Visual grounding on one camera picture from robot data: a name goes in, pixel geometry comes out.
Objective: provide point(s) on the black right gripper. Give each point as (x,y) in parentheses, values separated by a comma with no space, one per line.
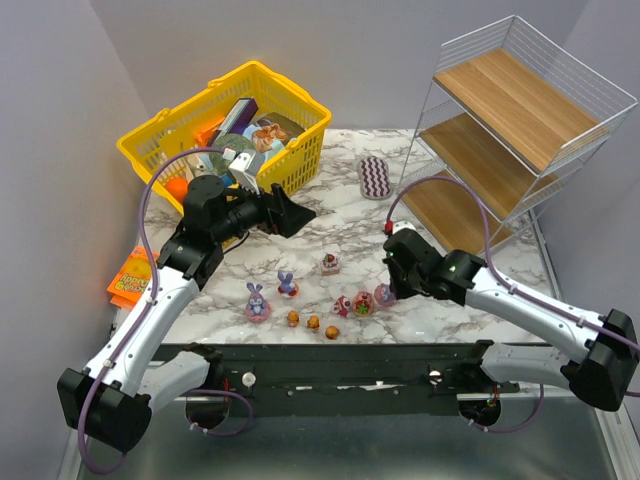
(395,282)

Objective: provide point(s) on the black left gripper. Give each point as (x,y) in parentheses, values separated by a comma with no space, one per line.
(273,211)

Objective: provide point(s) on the purple bunny donut toy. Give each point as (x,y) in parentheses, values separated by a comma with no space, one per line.
(384,296)

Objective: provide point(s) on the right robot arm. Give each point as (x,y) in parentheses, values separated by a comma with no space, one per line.
(592,355)

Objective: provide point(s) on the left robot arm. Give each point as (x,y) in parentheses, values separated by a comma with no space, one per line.
(114,397)

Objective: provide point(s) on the yellow plastic basket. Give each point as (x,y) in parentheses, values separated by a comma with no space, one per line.
(171,131)

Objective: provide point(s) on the pink strawberry donut toy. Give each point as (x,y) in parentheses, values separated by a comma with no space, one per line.
(363,304)

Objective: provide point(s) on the strawberry cake toy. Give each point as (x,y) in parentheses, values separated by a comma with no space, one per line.
(330,264)

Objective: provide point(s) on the small purple bunny toy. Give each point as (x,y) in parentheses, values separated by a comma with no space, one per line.
(287,288)

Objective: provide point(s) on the chips bag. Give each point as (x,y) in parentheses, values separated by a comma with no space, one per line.
(271,133)

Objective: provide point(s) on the red white clown toy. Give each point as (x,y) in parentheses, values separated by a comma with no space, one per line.
(341,306)

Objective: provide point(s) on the purple wavy striped sponge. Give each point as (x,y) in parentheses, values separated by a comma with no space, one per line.
(373,173)

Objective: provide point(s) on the orange bear toy right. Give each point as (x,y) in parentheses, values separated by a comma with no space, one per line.
(332,332)

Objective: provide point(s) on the orange bear toy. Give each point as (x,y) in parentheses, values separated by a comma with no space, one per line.
(313,323)
(293,318)
(332,332)

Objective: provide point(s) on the orange bear toy left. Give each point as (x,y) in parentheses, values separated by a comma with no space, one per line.
(293,318)

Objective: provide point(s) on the purple box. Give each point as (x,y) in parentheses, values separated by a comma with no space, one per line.
(237,120)

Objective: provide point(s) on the orange ball in basket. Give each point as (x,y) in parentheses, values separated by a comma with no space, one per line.
(178,188)

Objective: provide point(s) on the orange bear toy middle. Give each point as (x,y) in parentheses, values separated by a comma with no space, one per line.
(313,323)

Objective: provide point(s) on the orange candy box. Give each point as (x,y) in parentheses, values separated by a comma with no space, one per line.
(205,131)

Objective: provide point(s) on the orange scrub daddy box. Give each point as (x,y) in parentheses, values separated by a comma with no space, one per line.
(131,281)

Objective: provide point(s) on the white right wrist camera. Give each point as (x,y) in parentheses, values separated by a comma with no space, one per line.
(393,227)

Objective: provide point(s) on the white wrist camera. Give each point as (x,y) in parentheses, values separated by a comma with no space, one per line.
(243,169)
(393,227)

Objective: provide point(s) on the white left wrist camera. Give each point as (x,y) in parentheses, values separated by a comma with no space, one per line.
(243,169)

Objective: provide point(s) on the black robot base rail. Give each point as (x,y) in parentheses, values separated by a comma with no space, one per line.
(339,380)

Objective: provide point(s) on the white wire wooden shelf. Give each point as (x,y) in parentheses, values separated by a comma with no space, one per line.
(509,118)

